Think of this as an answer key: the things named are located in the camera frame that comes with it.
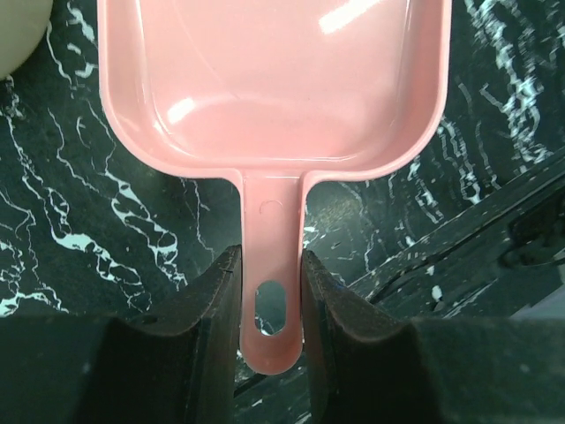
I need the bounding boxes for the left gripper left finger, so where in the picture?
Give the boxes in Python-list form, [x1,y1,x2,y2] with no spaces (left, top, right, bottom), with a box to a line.
[1,246,242,423]

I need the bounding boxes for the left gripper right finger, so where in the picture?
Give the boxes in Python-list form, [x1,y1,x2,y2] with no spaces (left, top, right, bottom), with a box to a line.
[301,251,564,423]

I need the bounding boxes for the pink dustpan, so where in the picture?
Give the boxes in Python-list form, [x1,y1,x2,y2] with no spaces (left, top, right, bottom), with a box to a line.
[96,1,452,375]

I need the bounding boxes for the beige plastic bucket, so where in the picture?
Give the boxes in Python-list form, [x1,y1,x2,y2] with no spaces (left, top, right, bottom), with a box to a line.
[0,0,54,80]

